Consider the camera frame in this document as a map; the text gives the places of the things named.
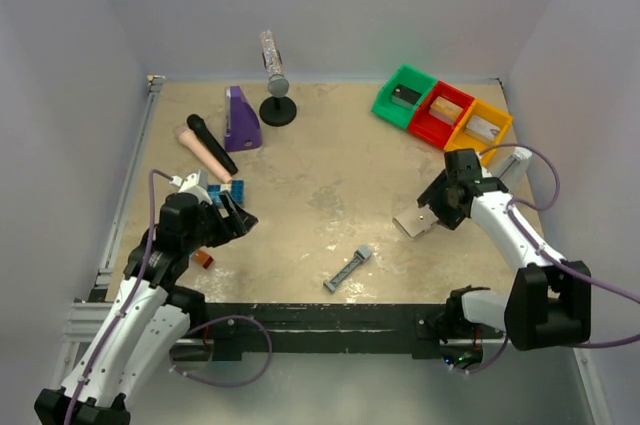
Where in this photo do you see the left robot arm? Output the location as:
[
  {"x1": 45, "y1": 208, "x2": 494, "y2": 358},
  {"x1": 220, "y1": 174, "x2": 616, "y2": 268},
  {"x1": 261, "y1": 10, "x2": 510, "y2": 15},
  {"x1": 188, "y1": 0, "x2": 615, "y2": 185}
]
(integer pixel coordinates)
[{"x1": 34, "y1": 192, "x2": 258, "y2": 424}]

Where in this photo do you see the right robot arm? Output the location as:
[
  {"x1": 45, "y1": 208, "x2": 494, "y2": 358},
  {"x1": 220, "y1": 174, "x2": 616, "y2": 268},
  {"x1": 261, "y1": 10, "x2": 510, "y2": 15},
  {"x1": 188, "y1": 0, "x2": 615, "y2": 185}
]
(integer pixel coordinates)
[{"x1": 417, "y1": 149, "x2": 592, "y2": 351}]

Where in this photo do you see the white card in yellow bin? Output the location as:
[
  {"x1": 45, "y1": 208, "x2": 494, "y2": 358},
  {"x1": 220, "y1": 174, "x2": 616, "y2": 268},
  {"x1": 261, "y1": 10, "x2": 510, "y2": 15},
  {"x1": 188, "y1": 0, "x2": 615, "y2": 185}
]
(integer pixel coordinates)
[{"x1": 465, "y1": 115, "x2": 501, "y2": 144}]

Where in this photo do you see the tan card in red bin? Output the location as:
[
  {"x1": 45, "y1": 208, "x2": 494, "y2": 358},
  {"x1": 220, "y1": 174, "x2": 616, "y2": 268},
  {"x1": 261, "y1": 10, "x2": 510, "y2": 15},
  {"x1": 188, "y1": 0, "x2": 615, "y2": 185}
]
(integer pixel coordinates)
[{"x1": 429, "y1": 97, "x2": 463, "y2": 125}]

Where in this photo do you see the purple wedge holder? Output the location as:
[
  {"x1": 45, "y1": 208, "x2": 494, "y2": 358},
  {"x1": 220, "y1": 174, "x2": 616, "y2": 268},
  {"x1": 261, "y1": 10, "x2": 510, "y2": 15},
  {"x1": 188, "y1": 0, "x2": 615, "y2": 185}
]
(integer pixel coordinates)
[{"x1": 224, "y1": 86, "x2": 263, "y2": 153}]

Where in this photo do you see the black card in green bin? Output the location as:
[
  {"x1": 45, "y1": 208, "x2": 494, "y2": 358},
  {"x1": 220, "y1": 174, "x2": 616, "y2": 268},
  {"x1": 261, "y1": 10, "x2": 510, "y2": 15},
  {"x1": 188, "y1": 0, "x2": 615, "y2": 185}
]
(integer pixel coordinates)
[{"x1": 390, "y1": 84, "x2": 421, "y2": 109}]

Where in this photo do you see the brown orange block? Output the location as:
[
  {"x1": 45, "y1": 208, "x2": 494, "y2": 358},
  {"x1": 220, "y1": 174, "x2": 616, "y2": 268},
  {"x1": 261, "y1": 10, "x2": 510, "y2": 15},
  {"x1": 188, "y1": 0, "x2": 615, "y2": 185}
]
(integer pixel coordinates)
[{"x1": 190, "y1": 250, "x2": 214, "y2": 270}]

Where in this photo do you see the blue toy brick block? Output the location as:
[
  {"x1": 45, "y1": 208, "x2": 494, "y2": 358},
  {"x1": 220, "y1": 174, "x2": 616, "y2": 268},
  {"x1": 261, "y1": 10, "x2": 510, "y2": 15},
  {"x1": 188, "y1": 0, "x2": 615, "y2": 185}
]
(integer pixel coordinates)
[{"x1": 207, "y1": 180, "x2": 245, "y2": 208}]

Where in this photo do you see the white grey stand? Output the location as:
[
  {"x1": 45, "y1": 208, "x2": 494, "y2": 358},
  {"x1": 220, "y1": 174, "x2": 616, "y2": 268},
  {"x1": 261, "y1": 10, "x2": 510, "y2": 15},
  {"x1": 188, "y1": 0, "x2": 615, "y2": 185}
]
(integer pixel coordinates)
[{"x1": 491, "y1": 147, "x2": 532, "y2": 194}]

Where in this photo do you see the yellow storage bin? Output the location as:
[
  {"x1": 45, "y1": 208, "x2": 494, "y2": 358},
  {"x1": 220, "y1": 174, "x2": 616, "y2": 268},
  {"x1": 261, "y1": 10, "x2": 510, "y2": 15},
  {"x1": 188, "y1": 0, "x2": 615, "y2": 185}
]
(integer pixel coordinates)
[{"x1": 444, "y1": 99, "x2": 513, "y2": 165}]

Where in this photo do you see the grey truss bar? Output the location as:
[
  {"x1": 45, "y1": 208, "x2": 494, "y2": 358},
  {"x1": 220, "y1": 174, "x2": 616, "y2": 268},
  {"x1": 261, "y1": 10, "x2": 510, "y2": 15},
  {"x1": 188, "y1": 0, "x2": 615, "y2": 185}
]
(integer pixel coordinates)
[{"x1": 323, "y1": 245, "x2": 372, "y2": 293}]

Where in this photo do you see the red storage bin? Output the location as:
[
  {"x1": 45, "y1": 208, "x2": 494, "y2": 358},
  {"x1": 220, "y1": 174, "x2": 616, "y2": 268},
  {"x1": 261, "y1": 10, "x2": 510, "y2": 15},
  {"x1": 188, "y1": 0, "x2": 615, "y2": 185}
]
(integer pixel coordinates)
[{"x1": 408, "y1": 81, "x2": 473, "y2": 149}]

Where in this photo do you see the beige microphone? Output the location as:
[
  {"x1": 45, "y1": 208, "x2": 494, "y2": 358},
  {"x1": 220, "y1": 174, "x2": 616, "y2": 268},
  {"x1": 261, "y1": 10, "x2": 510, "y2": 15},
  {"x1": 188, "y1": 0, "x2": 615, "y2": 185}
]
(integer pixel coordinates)
[{"x1": 176, "y1": 126, "x2": 232, "y2": 184}]

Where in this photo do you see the green storage bin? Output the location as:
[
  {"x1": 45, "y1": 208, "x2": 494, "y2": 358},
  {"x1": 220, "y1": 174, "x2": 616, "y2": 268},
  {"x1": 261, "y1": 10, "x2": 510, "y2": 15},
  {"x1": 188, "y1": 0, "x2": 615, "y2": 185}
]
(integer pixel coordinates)
[{"x1": 372, "y1": 64, "x2": 438, "y2": 130}]

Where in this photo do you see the black round stand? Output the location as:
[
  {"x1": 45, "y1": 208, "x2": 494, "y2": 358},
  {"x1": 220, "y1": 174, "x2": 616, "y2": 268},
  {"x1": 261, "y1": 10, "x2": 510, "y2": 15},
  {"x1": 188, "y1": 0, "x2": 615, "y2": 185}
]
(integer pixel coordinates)
[{"x1": 259, "y1": 96, "x2": 297, "y2": 127}]

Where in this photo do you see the glitter microphone on stand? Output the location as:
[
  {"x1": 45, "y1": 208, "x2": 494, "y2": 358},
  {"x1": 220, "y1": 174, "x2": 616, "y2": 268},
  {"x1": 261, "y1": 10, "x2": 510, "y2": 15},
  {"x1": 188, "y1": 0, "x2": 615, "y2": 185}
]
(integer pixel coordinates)
[{"x1": 260, "y1": 30, "x2": 289, "y2": 98}]

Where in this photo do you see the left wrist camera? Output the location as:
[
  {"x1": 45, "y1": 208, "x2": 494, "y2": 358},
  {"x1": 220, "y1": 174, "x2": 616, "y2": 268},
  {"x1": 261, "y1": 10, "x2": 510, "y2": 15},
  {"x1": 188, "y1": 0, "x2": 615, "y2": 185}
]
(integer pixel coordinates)
[{"x1": 170, "y1": 169, "x2": 208, "y2": 200}]

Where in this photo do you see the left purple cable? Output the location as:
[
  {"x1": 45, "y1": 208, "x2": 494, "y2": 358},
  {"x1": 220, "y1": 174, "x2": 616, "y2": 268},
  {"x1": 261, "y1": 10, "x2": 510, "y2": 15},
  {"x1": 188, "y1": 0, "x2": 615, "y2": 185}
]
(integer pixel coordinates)
[{"x1": 62, "y1": 169, "x2": 176, "y2": 425}]

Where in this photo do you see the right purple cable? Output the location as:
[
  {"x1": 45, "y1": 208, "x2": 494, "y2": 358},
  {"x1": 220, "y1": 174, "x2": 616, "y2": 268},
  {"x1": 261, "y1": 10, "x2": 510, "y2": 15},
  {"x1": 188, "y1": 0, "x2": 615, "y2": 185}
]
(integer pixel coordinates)
[{"x1": 477, "y1": 143, "x2": 640, "y2": 350}]

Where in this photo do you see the black base frame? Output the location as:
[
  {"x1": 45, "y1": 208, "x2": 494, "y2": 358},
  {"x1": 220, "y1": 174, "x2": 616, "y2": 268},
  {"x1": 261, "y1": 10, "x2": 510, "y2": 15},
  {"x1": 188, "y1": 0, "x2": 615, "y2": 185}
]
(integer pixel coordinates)
[{"x1": 169, "y1": 300, "x2": 494, "y2": 362}]

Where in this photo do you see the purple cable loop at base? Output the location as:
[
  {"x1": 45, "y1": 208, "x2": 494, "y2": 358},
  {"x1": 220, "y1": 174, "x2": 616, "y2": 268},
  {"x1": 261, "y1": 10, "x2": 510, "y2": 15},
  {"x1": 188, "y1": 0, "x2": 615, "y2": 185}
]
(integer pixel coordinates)
[{"x1": 168, "y1": 313, "x2": 274, "y2": 388}]

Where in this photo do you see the aluminium frame rail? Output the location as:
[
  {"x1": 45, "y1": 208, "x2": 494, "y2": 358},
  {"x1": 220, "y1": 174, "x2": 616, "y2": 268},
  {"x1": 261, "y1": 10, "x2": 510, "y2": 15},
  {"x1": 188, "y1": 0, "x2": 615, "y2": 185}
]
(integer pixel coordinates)
[{"x1": 63, "y1": 75, "x2": 165, "y2": 343}]

